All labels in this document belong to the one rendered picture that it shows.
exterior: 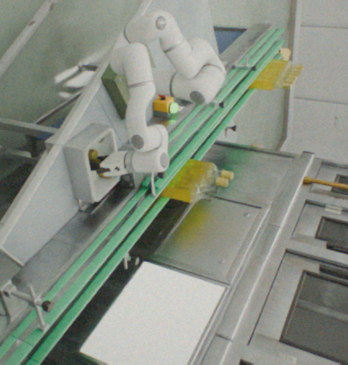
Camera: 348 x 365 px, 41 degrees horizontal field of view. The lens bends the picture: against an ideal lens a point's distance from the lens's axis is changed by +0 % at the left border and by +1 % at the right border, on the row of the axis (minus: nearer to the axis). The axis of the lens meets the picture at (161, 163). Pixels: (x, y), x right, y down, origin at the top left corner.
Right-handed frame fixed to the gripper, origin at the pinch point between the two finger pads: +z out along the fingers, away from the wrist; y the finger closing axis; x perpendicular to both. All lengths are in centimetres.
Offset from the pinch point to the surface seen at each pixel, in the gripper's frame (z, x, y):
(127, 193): -1.9, -17.2, 7.1
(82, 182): 0.8, -2.2, -8.8
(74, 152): -1.4, 9.2, -9.0
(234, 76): -9, -10, 108
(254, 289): -48, -50, -2
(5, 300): -3, -11, -54
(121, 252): -7.6, -28.5, -13.2
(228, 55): 1, -5, 130
